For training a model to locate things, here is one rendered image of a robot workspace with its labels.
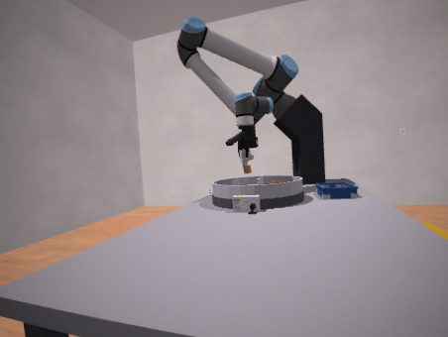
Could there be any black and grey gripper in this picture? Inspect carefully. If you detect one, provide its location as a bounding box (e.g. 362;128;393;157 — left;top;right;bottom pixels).
238;125;258;167

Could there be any blue crate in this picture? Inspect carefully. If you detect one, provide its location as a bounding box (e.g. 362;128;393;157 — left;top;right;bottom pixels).
316;182;359;199

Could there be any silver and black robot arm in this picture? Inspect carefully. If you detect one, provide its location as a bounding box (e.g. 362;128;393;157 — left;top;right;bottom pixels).
177;17;298;126

